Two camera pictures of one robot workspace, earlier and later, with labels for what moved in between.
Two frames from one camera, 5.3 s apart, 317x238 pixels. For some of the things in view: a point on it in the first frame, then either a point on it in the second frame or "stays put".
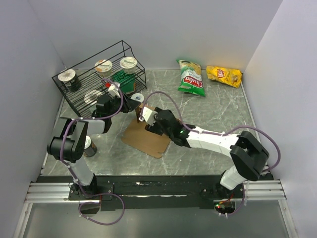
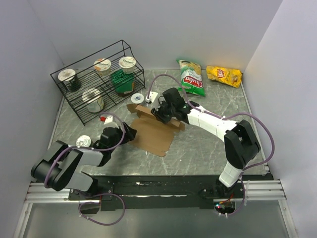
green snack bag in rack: x=127 y=81 stays put
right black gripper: x=154 y=128 to x=156 y=112
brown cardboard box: x=136 y=136 stays put
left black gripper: x=129 y=104 to x=130 y=134
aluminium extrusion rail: x=50 y=193 stays put
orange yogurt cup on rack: x=104 y=69 stays put
